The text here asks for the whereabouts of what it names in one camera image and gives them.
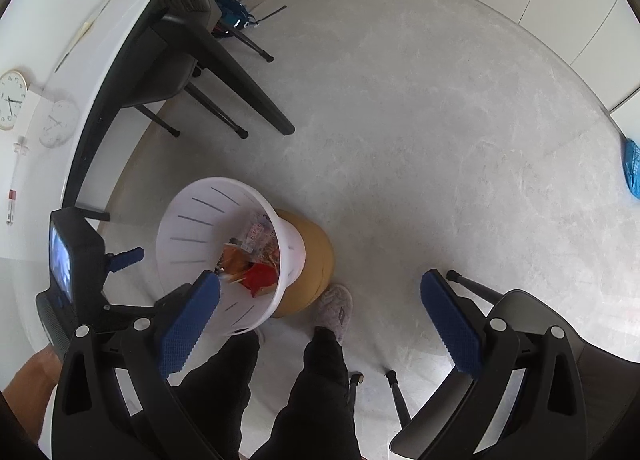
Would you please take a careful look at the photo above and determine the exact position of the brown snack wrapper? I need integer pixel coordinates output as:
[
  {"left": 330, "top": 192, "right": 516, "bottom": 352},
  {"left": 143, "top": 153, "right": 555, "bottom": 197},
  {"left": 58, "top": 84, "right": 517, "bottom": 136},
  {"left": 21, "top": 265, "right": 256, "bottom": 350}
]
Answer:
[{"left": 217, "top": 243, "right": 254, "bottom": 284}]

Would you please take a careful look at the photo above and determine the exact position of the red paper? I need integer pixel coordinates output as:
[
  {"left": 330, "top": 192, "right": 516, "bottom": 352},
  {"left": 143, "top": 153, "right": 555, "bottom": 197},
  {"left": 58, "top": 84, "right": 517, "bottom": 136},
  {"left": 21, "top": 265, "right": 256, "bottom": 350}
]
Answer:
[{"left": 240, "top": 263, "right": 279, "bottom": 298}]

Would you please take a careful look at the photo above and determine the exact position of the clear brown plastic bag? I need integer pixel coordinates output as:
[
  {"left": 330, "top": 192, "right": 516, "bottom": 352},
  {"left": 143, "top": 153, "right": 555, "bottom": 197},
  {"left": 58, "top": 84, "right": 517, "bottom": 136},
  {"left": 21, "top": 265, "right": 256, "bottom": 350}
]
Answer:
[{"left": 235, "top": 212, "right": 280, "bottom": 263}]

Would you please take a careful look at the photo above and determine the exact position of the white trash bin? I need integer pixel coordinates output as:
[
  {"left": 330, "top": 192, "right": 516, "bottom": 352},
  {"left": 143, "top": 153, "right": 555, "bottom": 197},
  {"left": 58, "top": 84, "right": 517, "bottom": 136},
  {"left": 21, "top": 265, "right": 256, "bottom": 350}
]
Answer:
[{"left": 155, "top": 177, "right": 306, "bottom": 336}]

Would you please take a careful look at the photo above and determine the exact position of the person left hand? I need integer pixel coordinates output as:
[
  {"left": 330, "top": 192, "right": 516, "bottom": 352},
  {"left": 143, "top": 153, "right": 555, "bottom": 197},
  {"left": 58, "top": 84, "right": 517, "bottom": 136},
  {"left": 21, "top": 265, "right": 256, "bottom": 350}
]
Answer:
[{"left": 3, "top": 345, "right": 62, "bottom": 442}]

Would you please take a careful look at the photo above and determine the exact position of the red white small box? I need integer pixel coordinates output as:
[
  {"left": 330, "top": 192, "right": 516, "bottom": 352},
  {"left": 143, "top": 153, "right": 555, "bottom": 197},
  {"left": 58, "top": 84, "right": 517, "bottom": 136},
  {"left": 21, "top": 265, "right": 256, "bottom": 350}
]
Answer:
[{"left": 6, "top": 188, "right": 16, "bottom": 225}]

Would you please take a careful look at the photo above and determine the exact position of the grey slipper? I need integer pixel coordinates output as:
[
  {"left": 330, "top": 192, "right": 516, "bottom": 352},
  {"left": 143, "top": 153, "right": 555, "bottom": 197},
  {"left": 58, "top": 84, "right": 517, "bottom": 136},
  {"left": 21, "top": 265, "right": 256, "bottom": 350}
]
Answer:
[{"left": 314, "top": 284, "right": 352, "bottom": 343}]

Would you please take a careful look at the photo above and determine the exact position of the brown round stool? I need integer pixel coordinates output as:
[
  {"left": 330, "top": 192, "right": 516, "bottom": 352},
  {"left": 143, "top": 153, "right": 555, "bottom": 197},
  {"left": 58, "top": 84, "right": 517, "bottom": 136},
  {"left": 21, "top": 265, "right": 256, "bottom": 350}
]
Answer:
[{"left": 271, "top": 209, "right": 335, "bottom": 318}]

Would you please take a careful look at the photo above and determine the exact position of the dark grey chair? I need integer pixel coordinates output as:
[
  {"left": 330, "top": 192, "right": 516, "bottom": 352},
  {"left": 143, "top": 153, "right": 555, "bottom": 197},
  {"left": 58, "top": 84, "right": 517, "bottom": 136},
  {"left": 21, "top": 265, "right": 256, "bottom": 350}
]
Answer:
[{"left": 118, "top": 0, "right": 295, "bottom": 139}]

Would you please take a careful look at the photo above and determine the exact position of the open yellow notebook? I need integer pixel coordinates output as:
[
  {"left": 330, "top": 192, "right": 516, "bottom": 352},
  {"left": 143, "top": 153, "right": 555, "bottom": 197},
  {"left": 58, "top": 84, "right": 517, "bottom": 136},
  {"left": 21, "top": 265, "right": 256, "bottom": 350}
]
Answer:
[{"left": 53, "top": 0, "right": 113, "bottom": 72}]

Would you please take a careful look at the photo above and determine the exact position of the blue plastic bag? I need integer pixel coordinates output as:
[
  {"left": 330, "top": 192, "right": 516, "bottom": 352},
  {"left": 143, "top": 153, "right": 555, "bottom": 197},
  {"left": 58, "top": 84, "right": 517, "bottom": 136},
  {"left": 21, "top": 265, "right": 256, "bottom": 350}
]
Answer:
[{"left": 623, "top": 139, "right": 640, "bottom": 199}]

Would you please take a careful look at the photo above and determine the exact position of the round white wall clock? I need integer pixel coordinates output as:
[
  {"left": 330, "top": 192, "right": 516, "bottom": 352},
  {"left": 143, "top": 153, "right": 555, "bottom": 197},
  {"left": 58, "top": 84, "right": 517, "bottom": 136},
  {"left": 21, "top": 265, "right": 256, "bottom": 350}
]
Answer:
[{"left": 0, "top": 69, "right": 28, "bottom": 131}]

